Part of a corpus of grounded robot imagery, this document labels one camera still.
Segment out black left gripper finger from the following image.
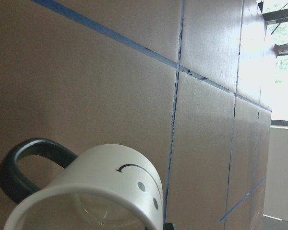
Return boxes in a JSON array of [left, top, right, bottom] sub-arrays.
[[163, 223, 176, 230]]

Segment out white smiley face mug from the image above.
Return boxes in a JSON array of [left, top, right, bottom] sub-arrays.
[[0, 138, 164, 230]]

